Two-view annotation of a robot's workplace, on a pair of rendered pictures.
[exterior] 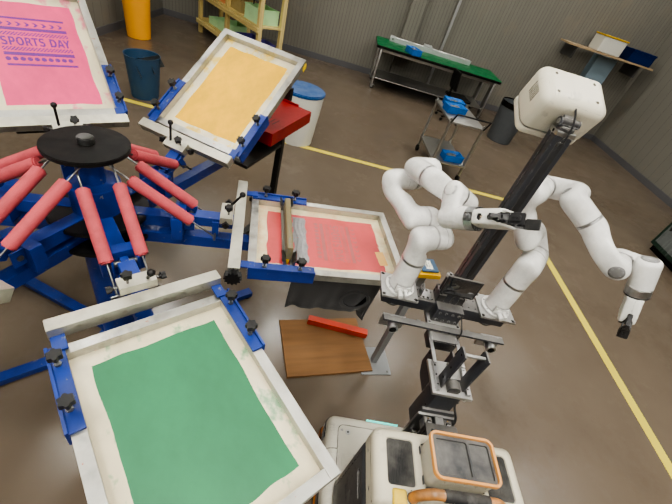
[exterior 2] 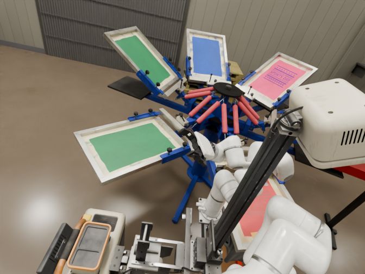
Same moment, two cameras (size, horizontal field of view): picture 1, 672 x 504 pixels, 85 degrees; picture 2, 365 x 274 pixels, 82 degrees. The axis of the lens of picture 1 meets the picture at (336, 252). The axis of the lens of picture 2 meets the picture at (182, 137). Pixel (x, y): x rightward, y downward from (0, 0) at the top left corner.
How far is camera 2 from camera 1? 1.40 m
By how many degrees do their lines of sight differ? 69
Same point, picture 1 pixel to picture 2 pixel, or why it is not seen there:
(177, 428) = (129, 140)
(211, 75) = not seen: hidden behind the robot
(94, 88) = (278, 95)
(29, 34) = (281, 73)
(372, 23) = not seen: outside the picture
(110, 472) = (117, 129)
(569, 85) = (328, 91)
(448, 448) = (99, 237)
